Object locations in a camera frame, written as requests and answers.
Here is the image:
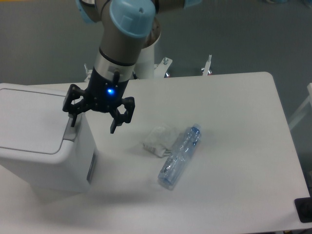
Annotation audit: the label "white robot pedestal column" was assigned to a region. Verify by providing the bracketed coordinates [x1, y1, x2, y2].
[133, 20, 161, 80]

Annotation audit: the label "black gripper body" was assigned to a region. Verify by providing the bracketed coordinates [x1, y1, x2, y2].
[82, 68, 131, 114]

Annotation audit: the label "black device at table corner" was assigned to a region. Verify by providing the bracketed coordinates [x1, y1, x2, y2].
[294, 197, 312, 223]

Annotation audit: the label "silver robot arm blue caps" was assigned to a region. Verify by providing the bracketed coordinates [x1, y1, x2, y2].
[62, 0, 200, 133]

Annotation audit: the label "crushed clear plastic water bottle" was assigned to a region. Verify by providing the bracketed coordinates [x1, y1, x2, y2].
[157, 124, 201, 190]

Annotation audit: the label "white trash can lid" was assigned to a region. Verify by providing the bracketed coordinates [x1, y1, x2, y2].
[0, 84, 69, 155]

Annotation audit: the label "white pedestal base frame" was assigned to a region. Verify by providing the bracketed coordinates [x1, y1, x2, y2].
[84, 55, 213, 82]

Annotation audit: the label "crumpled white paper wrapper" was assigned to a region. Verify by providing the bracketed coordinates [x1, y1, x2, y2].
[140, 124, 180, 158]

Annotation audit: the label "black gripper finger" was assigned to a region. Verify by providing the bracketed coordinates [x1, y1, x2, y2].
[62, 84, 89, 127]
[109, 97, 135, 134]

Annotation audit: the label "white frame at right edge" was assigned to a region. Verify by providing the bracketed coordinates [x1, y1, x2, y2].
[288, 83, 312, 131]

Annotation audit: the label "white push-button trash can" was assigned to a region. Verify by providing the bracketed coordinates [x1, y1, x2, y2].
[0, 83, 97, 193]

